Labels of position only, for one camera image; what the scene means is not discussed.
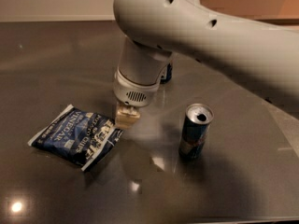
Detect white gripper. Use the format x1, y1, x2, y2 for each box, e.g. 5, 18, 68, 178
113, 69, 161, 129

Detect blue chip bag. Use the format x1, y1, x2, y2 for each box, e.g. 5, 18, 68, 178
28, 105, 122, 172

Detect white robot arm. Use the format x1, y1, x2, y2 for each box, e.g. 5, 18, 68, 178
113, 0, 299, 129

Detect dark blue pepsi can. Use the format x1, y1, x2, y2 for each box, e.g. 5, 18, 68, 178
160, 63, 173, 84

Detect blue silver energy drink can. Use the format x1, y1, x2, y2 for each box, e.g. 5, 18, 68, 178
178, 104, 214, 160

